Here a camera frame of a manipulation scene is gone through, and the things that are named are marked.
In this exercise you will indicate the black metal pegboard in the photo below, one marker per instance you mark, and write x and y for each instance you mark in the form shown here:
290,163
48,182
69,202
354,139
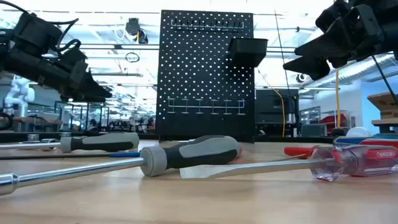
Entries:
202,130

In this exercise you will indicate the brown cardboard box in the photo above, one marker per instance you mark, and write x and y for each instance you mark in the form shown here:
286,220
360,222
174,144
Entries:
384,104

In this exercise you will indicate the wooden side table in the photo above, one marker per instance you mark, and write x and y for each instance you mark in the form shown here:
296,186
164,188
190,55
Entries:
385,122

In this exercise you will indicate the grey equipment box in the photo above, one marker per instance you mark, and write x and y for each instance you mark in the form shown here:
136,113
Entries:
314,130

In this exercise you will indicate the black background cabinet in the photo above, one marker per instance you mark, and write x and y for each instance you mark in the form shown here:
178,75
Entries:
269,109

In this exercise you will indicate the small red clear Husky screwdriver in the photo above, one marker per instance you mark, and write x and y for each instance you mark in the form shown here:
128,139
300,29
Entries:
357,161

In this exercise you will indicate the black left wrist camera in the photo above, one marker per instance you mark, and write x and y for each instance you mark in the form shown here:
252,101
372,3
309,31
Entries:
37,34

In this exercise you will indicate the black round floor base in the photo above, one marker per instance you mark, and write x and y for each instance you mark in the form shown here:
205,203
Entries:
338,132

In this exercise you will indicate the grey black nut driver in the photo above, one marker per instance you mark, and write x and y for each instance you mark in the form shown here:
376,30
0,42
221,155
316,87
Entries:
102,142
199,152

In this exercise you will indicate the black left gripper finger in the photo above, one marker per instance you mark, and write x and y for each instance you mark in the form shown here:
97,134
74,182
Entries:
90,82
84,98

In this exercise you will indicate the small round ceiling reel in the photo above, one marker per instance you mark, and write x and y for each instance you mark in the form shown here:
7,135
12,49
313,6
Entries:
301,77

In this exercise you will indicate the chrome screwdriver holder rail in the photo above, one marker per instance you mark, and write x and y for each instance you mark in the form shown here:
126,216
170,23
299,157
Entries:
205,106

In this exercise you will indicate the background wooden workbench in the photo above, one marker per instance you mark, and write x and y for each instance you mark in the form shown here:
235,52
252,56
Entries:
31,119

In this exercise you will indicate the black plastic pegboard bin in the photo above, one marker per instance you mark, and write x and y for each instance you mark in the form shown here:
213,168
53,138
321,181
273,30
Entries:
247,51

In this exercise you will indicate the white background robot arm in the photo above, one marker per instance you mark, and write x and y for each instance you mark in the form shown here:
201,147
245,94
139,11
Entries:
19,93

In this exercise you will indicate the red storage bin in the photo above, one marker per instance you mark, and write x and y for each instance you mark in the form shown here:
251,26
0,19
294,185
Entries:
332,120

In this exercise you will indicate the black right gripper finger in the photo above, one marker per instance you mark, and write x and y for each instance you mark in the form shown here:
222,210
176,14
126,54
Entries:
329,40
311,68

